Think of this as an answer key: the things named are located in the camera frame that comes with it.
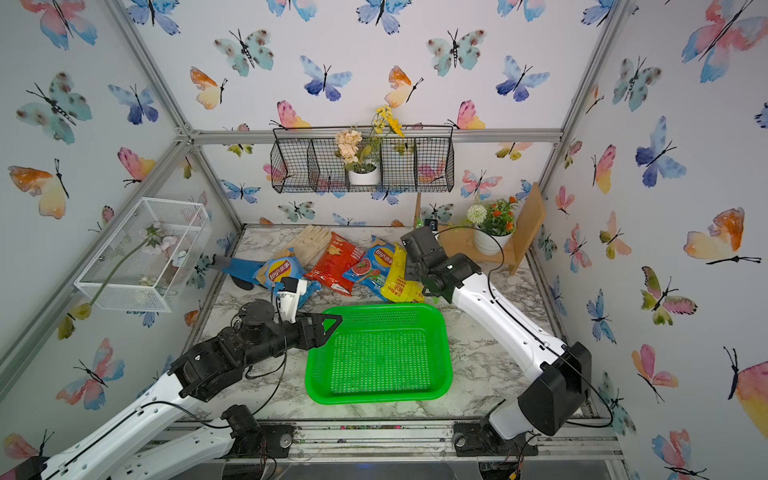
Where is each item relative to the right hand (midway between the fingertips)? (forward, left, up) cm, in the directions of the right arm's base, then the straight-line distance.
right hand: (421, 259), depth 78 cm
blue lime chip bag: (+6, +48, -18) cm, 51 cm away
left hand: (-19, +19, +1) cm, 27 cm away
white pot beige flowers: (+27, +19, +9) cm, 35 cm away
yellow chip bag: (+2, +6, -17) cm, 18 cm away
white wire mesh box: (-10, +66, +5) cm, 67 cm away
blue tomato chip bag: (+8, +15, -18) cm, 25 cm away
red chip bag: (+9, +28, -18) cm, 34 cm away
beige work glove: (+24, +42, -25) cm, 54 cm away
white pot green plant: (+19, -23, -6) cm, 31 cm away
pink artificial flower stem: (-3, +65, +6) cm, 66 cm away
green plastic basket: (-16, +10, -25) cm, 32 cm away
